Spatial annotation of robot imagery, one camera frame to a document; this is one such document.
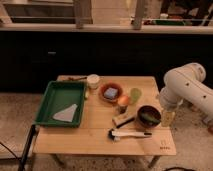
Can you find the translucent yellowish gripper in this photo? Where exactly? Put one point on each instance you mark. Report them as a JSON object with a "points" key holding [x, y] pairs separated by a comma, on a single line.
{"points": [[168, 116]]}

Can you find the grey towel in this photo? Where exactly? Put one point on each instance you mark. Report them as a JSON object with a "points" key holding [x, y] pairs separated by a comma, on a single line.
{"points": [[67, 114]]}

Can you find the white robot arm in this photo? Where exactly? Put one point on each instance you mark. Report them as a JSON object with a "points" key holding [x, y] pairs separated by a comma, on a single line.
{"points": [[185, 83]]}

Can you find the dark brown bowl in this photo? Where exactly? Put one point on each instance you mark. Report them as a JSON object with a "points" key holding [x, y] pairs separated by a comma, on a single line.
{"points": [[151, 111]]}

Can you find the green vegetable in bowl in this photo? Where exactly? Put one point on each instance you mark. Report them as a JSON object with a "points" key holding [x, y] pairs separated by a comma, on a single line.
{"points": [[151, 120]]}

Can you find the light green cup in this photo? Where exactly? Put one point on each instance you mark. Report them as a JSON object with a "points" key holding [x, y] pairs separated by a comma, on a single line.
{"points": [[135, 94]]}

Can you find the small dark jar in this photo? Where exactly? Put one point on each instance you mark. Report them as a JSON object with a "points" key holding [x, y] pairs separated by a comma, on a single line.
{"points": [[122, 109]]}

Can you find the wooden folding table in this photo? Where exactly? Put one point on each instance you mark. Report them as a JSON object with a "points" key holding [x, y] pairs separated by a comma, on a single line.
{"points": [[91, 138]]}

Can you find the orange round fruit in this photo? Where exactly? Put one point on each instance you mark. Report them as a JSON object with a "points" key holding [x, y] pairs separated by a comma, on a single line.
{"points": [[123, 100]]}

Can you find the blue sponge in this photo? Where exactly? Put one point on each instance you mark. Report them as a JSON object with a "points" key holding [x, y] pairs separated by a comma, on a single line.
{"points": [[110, 93]]}

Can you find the brown bowl with blue sponge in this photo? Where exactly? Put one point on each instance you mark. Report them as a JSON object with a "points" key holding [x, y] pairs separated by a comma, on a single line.
{"points": [[105, 86]]}

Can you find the white cup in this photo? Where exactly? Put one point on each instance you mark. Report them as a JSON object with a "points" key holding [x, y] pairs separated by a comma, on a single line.
{"points": [[93, 81]]}

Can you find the green plastic tray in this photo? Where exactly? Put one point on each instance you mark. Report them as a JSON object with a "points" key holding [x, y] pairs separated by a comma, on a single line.
{"points": [[58, 96]]}

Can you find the black stand pole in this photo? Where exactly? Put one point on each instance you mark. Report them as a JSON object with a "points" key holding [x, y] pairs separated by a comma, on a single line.
{"points": [[27, 146]]}

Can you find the wooden block with black handle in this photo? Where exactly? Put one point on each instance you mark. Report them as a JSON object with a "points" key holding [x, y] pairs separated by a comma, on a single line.
{"points": [[122, 119]]}

